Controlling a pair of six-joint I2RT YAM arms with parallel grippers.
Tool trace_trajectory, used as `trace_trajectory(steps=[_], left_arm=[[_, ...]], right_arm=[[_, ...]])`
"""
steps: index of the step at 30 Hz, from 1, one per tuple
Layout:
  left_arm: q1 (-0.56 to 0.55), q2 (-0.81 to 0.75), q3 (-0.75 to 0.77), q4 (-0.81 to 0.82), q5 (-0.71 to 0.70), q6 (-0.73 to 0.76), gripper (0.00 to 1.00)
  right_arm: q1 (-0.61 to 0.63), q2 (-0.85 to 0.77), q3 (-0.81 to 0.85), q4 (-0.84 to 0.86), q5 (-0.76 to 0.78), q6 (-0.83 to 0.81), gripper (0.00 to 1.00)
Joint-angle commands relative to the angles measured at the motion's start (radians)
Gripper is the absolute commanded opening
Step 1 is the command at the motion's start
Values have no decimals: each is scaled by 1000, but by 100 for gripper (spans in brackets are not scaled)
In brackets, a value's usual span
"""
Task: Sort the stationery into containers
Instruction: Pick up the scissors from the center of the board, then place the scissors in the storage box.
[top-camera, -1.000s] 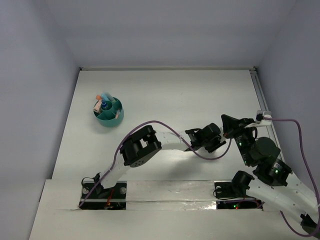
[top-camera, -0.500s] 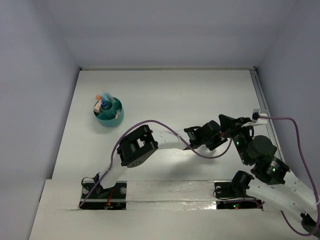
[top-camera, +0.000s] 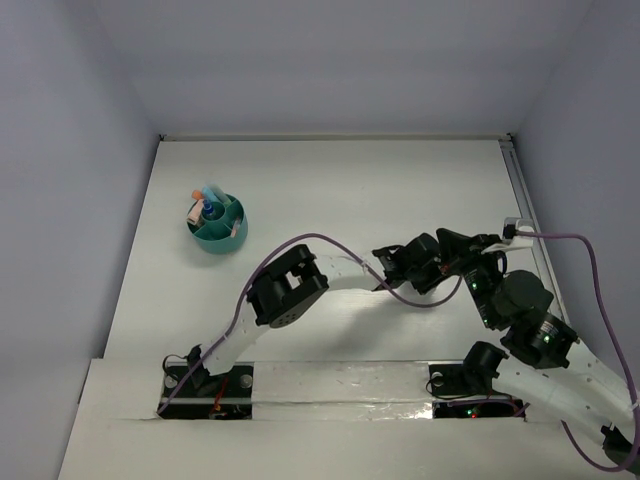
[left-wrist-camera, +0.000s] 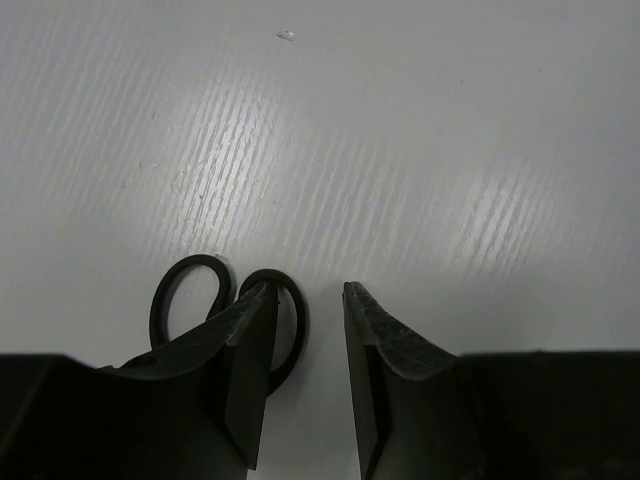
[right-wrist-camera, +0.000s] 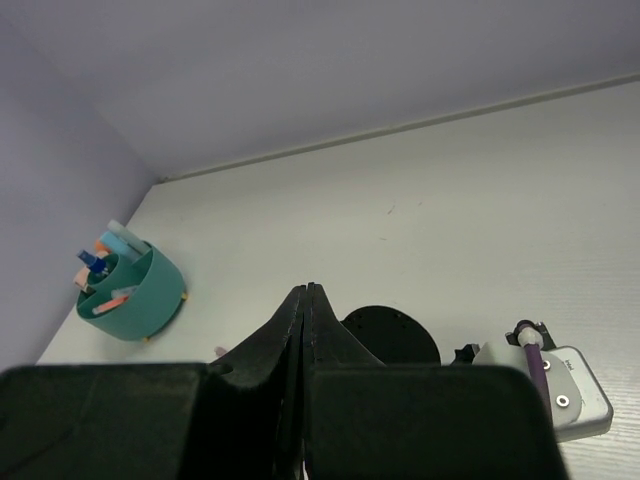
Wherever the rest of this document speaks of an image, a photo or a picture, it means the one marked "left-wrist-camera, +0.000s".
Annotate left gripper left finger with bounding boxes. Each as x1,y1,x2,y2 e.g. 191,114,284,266
1,284,278,479

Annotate black handled scissors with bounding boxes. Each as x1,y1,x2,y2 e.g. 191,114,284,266
149,254,309,395

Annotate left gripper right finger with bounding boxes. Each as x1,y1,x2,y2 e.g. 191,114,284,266
342,282,639,479

